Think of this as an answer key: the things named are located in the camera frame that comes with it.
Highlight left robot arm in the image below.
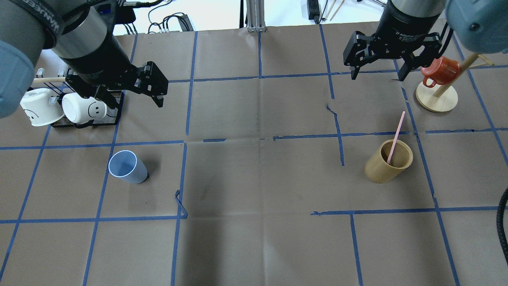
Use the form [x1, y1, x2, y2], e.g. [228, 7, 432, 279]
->
[0, 0, 168, 118]

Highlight black corrugated cable hose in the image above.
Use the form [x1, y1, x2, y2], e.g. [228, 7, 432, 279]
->
[496, 187, 508, 266]

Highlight pink chopstick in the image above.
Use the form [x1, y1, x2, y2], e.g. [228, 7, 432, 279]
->
[387, 112, 405, 165]

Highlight light blue plastic cup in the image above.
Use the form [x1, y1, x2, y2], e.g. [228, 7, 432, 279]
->
[108, 150, 148, 184]

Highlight orange mug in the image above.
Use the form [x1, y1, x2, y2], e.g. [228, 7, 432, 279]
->
[421, 56, 460, 88]

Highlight white smiley mug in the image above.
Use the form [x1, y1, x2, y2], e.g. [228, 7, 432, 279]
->
[62, 93, 107, 124]
[20, 88, 65, 127]

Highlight bamboo chopstick holder cup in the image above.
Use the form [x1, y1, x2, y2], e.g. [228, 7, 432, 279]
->
[364, 139, 414, 184]

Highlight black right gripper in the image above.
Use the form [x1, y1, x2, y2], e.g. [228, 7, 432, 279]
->
[343, 31, 442, 82]

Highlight wooden mug tree stand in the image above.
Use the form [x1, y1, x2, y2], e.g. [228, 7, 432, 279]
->
[416, 54, 495, 113]

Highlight wooden chopsticks in background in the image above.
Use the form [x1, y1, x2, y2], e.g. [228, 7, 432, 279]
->
[322, 0, 345, 21]

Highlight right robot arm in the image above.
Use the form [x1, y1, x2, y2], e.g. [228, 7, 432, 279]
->
[343, 0, 508, 81]

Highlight black wire mug rack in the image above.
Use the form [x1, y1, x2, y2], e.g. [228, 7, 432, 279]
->
[33, 68, 125, 129]

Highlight white smiley mug right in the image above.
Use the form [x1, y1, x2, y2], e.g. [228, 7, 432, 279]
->
[62, 93, 107, 124]

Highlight aluminium frame post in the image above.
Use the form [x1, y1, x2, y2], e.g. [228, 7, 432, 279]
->
[246, 0, 266, 33]

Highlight white smiley mug left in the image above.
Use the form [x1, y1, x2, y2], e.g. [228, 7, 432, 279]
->
[20, 88, 65, 127]

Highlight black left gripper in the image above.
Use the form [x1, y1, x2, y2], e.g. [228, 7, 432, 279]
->
[66, 60, 169, 116]

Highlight black power adapter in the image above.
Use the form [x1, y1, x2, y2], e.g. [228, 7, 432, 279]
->
[177, 14, 194, 31]

